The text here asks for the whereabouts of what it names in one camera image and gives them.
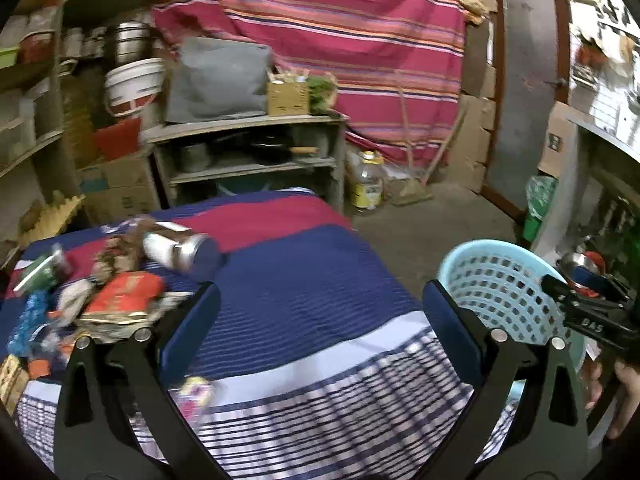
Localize grey door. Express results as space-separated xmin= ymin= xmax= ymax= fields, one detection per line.
xmin=481 ymin=0 xmax=572 ymax=222

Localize steel bowl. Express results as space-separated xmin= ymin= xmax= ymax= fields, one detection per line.
xmin=556 ymin=252 xmax=594 ymax=282

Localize large cardboard box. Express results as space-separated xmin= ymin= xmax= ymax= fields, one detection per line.
xmin=77 ymin=152 xmax=162 ymax=224

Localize green plastic bag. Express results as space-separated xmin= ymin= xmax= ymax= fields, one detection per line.
xmin=522 ymin=175 xmax=559 ymax=244

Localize wooden wall shelving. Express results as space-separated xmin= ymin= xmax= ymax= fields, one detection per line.
xmin=0 ymin=0 xmax=151 ymax=266

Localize cardboard wall sheets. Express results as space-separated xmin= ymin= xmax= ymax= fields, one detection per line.
xmin=446 ymin=22 xmax=499 ymax=194

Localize blue plastic basin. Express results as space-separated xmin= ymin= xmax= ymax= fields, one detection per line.
xmin=216 ymin=180 xmax=275 ymax=199

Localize green leafy vegetables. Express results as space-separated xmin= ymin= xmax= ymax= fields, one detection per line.
xmin=307 ymin=74 xmax=339 ymax=114

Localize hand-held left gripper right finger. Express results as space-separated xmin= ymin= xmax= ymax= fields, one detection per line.
xmin=422 ymin=280 xmax=591 ymax=480

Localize light blue plastic basket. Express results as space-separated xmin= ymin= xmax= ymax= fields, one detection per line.
xmin=437 ymin=239 xmax=587 ymax=378

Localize yellow cap oil bottle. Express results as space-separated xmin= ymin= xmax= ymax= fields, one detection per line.
xmin=347 ymin=150 xmax=387 ymax=211

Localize grey wooden shelf unit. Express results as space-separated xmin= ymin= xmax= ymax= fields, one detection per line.
xmin=142 ymin=114 xmax=349 ymax=214

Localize leaning cardboard sheet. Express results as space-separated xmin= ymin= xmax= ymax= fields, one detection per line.
xmin=537 ymin=102 xmax=579 ymax=179

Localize wooden stick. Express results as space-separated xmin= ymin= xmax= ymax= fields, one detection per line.
xmin=422 ymin=107 xmax=467 ymax=186

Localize straw broom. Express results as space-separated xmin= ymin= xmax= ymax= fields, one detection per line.
xmin=390 ymin=70 xmax=436 ymax=207

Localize red snack packet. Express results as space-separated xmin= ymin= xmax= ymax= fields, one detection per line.
xmin=80 ymin=271 xmax=167 ymax=325

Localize yellow egg carton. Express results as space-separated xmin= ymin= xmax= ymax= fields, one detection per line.
xmin=17 ymin=194 xmax=87 ymax=249

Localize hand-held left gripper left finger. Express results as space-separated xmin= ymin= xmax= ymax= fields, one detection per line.
xmin=54 ymin=282 xmax=236 ymax=480

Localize crumpled brown paper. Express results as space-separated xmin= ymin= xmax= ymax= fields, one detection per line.
xmin=92 ymin=215 xmax=151 ymax=277

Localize small steel pot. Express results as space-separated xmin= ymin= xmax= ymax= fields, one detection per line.
xmin=179 ymin=142 xmax=212 ymax=174

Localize pink candy wrapper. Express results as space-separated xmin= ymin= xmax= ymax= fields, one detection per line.
xmin=175 ymin=377 xmax=217 ymax=423

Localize blue red striped table blanket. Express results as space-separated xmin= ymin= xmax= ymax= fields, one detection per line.
xmin=0 ymin=192 xmax=521 ymax=480

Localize small cardboard box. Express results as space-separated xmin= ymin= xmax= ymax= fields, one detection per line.
xmin=266 ymin=71 xmax=311 ymax=117

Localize person's right hand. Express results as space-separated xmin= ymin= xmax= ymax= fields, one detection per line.
xmin=582 ymin=359 xmax=640 ymax=442

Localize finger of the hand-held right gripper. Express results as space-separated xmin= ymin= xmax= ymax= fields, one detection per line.
xmin=542 ymin=274 xmax=630 ymax=311

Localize clear jar white label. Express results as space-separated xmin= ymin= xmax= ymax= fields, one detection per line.
xmin=142 ymin=232 xmax=224 ymax=281

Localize clear jar green label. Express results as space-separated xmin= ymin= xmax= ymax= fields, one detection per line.
xmin=12 ymin=247 xmax=73 ymax=293

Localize blue mesh scrubber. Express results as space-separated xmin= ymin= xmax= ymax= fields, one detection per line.
xmin=7 ymin=290 xmax=51 ymax=357

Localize large steel pot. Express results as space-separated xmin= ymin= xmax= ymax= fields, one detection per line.
xmin=112 ymin=21 xmax=154 ymax=64

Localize gold foil packet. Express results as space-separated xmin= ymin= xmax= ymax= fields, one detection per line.
xmin=0 ymin=355 xmax=29 ymax=413

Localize grey cushion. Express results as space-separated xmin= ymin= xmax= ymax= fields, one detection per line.
xmin=165 ymin=37 xmax=274 ymax=124

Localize black frying pan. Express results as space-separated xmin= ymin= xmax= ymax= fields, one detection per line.
xmin=249 ymin=141 xmax=321 ymax=166

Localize red striped curtain cloth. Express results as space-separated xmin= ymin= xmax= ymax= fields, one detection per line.
xmin=147 ymin=0 xmax=469 ymax=171

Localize red plastic basket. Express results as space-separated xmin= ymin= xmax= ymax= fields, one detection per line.
xmin=95 ymin=119 xmax=142 ymax=161

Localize white plastic bucket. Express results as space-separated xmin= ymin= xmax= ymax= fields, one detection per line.
xmin=104 ymin=57 xmax=167 ymax=118

